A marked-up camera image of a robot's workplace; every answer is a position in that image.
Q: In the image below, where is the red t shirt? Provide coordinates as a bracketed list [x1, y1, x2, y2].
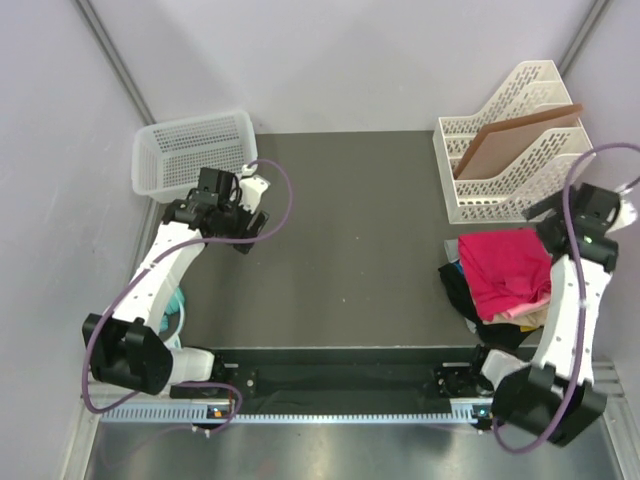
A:
[458, 228, 551, 322]

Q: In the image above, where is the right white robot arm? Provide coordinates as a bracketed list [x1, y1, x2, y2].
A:
[466, 183, 633, 446]

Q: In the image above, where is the white slotted cable duct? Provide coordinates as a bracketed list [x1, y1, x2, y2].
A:
[99, 402, 494, 425]

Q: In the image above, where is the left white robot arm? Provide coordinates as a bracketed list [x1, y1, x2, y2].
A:
[82, 163, 269, 397]

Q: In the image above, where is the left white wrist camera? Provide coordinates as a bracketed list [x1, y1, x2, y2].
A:
[238, 164, 271, 214]

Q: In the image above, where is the teal and white hanger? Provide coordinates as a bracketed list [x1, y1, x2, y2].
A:
[159, 287, 186, 349]

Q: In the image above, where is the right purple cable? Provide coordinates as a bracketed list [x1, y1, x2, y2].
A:
[492, 143, 640, 454]

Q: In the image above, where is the pink folded t shirt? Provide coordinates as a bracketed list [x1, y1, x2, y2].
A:
[506, 295, 550, 311]

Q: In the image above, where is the purple cable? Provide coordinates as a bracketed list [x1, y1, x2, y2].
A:
[80, 159, 294, 431]
[492, 143, 640, 454]

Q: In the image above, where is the grey folded t shirt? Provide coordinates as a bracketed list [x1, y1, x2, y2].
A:
[444, 239, 460, 263]

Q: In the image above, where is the white perforated plastic basket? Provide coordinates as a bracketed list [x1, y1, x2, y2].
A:
[131, 110, 258, 204]

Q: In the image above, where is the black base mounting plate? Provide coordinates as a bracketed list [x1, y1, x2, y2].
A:
[169, 347, 501, 416]

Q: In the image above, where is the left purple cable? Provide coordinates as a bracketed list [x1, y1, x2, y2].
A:
[80, 159, 294, 431]

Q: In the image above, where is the cream perforated file organizer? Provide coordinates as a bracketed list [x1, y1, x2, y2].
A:
[433, 60, 592, 224]

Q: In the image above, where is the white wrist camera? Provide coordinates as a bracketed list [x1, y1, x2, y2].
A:
[609, 185, 638, 232]
[238, 164, 271, 214]

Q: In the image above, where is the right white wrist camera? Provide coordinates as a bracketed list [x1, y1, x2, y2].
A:
[609, 185, 638, 232]

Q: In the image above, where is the black folded t shirt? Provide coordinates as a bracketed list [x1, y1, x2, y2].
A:
[438, 263, 533, 350]

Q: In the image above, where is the beige folded t shirt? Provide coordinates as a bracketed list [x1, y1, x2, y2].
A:
[482, 306, 548, 329]

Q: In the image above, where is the brown cardboard sheet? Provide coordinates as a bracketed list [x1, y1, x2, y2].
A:
[453, 104, 584, 180]

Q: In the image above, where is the aluminium frame rail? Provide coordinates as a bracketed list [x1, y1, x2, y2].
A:
[79, 362, 626, 401]

